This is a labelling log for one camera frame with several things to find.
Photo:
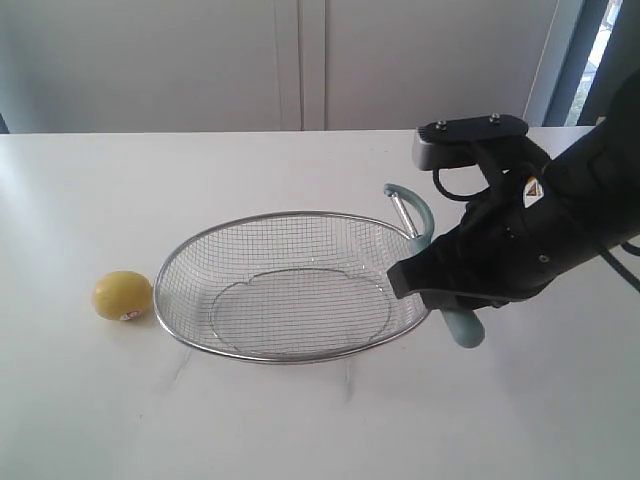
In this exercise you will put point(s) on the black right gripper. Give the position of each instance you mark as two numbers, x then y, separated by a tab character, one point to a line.
500	253

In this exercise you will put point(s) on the teal handled peeler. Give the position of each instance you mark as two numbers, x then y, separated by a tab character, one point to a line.
464	325

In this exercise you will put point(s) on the yellow lemon with sticker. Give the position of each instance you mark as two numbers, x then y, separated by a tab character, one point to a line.
122	296

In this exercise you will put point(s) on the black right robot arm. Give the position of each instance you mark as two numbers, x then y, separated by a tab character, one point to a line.
596	179

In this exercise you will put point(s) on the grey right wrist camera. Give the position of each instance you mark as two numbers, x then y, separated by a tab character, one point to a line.
447	144

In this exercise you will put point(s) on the oval wire mesh basket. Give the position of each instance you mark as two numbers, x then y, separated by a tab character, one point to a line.
287	288

